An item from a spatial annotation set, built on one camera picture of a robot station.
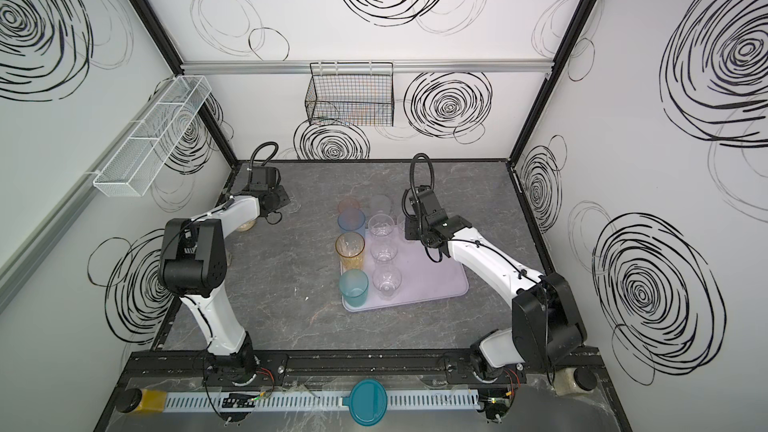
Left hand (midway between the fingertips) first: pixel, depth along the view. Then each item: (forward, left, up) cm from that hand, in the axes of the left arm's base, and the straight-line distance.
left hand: (280, 195), depth 101 cm
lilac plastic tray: (-23, -50, -8) cm, 55 cm away
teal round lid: (-56, -35, +2) cm, 66 cm away
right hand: (-14, -44, +6) cm, 46 cm away
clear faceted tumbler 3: (-25, -38, -7) cm, 46 cm away
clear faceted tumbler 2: (-18, -36, -3) cm, 41 cm away
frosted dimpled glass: (-2, -34, -1) cm, 34 cm away
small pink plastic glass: (-2, -23, -1) cm, 23 cm away
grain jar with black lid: (-51, -80, +3) cm, 94 cm away
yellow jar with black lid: (-58, +15, +2) cm, 60 cm away
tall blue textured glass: (-10, -26, +1) cm, 28 cm away
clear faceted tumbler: (-9, -35, -3) cm, 36 cm away
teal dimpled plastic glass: (-29, -28, -3) cm, 40 cm away
